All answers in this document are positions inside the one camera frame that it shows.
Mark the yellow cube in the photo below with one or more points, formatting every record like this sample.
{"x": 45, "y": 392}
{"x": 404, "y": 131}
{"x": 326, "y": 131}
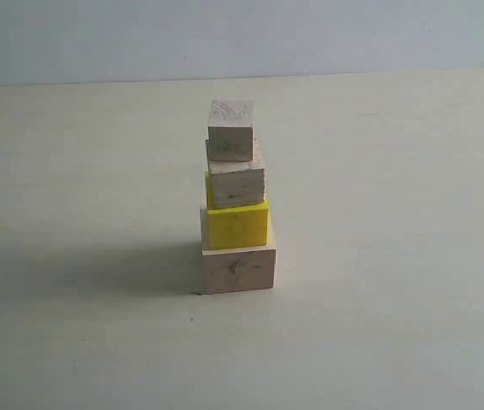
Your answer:
{"x": 237, "y": 227}

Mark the small wooden cube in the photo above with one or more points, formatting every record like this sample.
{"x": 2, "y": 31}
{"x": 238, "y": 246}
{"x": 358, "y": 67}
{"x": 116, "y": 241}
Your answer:
{"x": 231, "y": 131}

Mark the medium wooden cube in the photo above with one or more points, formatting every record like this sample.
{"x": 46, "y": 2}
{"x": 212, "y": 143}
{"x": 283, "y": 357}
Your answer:
{"x": 236, "y": 183}

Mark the large wooden cube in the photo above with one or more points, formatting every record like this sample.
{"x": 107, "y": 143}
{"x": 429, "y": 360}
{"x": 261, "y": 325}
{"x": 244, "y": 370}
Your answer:
{"x": 240, "y": 269}

